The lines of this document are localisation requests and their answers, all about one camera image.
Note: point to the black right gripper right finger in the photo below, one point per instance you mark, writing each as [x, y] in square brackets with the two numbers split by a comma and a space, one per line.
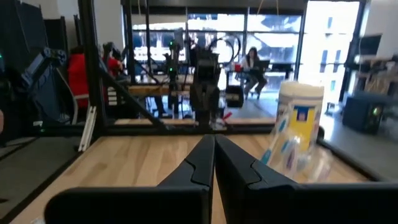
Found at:
[242, 186]

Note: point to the person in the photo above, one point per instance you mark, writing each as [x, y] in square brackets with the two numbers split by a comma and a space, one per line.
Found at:
[77, 74]
[252, 65]

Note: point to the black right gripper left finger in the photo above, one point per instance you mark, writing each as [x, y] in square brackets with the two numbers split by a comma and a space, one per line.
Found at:
[192, 186]

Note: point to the black computer case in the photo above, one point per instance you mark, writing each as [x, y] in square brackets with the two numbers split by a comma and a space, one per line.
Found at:
[360, 115]

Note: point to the distant wooden table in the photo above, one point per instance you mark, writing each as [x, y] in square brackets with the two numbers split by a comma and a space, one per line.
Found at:
[149, 90]

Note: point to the clear plastic bag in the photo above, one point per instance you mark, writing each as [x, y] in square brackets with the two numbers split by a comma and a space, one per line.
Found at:
[320, 165]

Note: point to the white aluminium bar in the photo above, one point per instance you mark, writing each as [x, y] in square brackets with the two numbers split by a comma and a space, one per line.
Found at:
[88, 127]

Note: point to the Lysol wipes canister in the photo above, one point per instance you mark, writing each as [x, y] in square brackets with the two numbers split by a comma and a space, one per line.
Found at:
[300, 93]

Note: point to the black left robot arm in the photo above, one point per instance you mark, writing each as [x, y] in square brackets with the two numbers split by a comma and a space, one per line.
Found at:
[205, 71]

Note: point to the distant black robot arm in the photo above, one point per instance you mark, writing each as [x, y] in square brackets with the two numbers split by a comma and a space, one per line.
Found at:
[172, 68]

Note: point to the black aluminium rig frame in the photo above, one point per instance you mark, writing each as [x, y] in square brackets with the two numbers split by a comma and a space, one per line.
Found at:
[93, 77]

